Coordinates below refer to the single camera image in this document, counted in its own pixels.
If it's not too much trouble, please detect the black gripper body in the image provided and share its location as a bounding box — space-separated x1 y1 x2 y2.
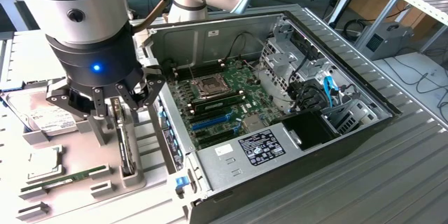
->
45 23 146 88

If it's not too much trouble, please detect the graphics card with metal bracket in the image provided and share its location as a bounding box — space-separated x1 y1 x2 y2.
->
106 97 136 177

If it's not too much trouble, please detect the silver hard disk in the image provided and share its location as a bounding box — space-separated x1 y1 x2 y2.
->
1 91 80 137

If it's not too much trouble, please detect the metal CPU socket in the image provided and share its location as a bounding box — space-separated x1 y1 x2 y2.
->
190 74 232 99

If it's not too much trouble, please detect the black RAM slot bank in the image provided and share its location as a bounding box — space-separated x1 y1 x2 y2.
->
173 61 230 82

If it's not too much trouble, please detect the dark RAM stick with label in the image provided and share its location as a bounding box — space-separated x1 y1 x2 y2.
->
190 94 245 115

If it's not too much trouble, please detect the blue expansion slot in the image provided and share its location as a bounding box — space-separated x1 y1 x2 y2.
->
190 115 232 131

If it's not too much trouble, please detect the grey parts rack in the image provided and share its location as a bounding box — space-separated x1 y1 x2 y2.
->
16 98 146 222

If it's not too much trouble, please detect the silver CPU chip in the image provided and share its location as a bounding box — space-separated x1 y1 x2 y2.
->
26 150 60 179

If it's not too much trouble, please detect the green motherboard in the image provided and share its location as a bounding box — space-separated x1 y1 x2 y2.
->
164 60 282 150

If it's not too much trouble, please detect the green RAM stick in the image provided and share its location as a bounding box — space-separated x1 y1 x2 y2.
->
20 165 108 193

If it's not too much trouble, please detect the silver chipset heatsink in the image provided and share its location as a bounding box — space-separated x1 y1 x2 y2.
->
244 115 269 132

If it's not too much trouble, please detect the silver power supply unit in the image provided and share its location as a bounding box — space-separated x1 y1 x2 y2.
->
193 123 305 193

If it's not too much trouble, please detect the blue case latch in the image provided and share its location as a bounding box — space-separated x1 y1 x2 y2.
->
173 176 189 189

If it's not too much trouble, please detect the perforated metal disk bay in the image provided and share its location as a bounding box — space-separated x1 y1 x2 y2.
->
260 36 332 96

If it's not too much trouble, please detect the open black PC case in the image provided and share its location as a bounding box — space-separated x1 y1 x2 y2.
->
134 3 402 224

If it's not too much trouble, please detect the grey control box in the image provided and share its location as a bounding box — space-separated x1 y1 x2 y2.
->
365 22 416 61

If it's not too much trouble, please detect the black looped wire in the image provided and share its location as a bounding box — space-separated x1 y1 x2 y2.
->
225 32 266 61

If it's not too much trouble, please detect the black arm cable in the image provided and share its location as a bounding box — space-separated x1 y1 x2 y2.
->
130 0 174 35

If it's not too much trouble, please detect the black wire bundle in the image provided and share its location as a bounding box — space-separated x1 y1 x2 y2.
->
286 79 325 112

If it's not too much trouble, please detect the blue data wire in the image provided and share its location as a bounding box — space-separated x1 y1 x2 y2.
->
324 75 340 109

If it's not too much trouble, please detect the coiled black cable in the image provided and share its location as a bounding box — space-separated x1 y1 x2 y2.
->
344 18 366 38

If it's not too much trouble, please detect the black floor cable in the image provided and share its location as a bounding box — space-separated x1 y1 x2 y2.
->
382 57 448 109

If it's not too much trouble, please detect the aluminium frame rack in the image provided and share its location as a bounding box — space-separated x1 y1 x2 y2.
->
353 0 448 54

